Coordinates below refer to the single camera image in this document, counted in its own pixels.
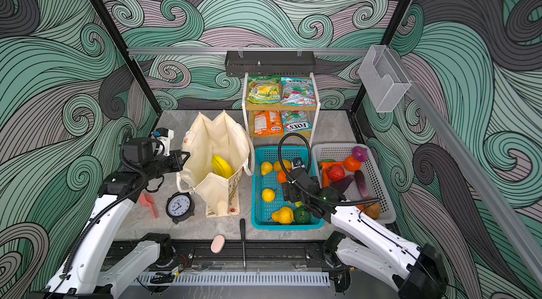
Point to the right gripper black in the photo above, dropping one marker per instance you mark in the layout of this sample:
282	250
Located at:
288	192

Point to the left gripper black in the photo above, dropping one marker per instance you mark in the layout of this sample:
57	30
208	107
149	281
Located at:
178	161

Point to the orange tangerine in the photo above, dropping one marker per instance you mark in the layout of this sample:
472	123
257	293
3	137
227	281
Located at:
281	177

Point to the cream canvas grocery bag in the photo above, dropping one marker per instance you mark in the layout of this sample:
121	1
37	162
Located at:
220	153

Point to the large yellow banana bunch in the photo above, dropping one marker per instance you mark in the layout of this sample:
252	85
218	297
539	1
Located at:
222	168

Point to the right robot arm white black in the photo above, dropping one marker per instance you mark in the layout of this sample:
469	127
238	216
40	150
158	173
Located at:
410	270

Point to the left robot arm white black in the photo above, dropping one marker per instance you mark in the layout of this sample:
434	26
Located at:
81	275

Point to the teal Fox's candy bag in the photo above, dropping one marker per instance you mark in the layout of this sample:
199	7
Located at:
295	121

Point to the orange snack bag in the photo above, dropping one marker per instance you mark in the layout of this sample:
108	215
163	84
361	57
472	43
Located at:
267	123

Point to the teal red snack bag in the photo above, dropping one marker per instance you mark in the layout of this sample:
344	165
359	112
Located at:
298	92

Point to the green yellow snack bag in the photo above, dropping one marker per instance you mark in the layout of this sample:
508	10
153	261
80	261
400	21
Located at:
264	90

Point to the orange carrot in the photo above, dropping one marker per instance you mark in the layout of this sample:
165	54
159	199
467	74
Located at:
324	167

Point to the green avocado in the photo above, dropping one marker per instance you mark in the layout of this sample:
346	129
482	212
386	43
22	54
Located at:
302	216

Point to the yellow mango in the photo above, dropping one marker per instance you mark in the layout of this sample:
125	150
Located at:
278	165

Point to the yellow pear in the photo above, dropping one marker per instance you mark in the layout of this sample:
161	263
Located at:
284	216

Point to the yellow lemon lower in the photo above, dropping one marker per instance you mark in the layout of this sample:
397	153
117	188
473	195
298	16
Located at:
268	195

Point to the yellow lemon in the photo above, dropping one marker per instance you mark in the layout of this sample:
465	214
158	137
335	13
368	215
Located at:
268	195
266	168

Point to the red apple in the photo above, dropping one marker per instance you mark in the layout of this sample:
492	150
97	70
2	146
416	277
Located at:
336	173

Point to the yellow lemon upper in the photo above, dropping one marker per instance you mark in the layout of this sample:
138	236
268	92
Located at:
266	168

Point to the teal plastic basket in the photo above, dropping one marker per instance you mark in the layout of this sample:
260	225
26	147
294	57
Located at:
262	211

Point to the black alarm clock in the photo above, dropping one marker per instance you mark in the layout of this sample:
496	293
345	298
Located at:
180	207

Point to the white plastic basket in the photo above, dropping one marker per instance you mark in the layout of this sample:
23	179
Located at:
374	181

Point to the orange tomato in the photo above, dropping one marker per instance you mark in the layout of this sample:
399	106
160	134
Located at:
351	164

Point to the dark eggplant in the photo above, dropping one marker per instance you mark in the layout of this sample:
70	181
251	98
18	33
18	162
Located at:
361	185

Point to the pink plastic scoop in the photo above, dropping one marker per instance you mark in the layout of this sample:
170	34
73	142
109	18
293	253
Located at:
147	200

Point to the black screwdriver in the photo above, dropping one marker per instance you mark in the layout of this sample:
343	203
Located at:
242	228

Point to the purple onion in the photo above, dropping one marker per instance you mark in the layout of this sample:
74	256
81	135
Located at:
360	154

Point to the white wooden two-tier shelf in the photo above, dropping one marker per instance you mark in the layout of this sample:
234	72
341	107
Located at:
249	109

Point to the brown potato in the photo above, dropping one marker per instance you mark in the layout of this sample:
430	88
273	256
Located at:
372	210

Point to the pink oval eraser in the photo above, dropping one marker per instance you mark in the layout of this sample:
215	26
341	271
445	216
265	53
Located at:
217	244

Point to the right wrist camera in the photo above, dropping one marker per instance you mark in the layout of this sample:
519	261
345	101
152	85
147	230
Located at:
297	163

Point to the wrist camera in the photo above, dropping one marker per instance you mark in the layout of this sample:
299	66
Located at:
297	163
165	136

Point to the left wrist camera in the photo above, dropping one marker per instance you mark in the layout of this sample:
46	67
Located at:
165	136

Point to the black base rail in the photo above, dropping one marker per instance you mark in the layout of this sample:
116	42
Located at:
313	254

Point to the white cable duct strip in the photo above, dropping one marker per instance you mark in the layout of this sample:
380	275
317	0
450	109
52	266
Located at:
311	279

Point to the clear acrylic wall holder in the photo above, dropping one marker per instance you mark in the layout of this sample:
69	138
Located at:
384	75

